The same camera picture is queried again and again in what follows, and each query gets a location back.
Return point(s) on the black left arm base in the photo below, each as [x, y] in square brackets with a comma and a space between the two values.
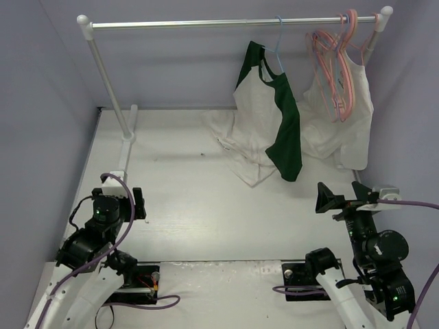
[142, 288]

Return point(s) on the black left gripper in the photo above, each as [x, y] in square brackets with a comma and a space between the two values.
[138, 201]

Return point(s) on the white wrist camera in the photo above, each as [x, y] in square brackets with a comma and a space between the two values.
[112, 187]
[383, 192]

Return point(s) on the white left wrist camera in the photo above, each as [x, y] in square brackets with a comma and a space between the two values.
[112, 187]

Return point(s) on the pink plastic hanger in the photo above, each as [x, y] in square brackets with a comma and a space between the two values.
[344, 78]

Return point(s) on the white hanging garment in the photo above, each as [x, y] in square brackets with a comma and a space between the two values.
[348, 140]

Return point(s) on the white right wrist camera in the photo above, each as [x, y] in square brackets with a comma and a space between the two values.
[383, 192]

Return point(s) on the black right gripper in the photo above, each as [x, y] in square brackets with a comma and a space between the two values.
[348, 207]

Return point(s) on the white and green t-shirt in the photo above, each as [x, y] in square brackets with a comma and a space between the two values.
[262, 134]

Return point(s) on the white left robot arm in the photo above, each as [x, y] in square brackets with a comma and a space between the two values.
[89, 266]

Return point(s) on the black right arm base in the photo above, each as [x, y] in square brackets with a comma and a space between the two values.
[297, 277]

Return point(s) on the blue plastic hanger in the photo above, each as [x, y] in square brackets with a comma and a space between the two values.
[277, 48]

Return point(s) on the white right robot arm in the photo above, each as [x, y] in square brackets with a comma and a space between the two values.
[382, 296]

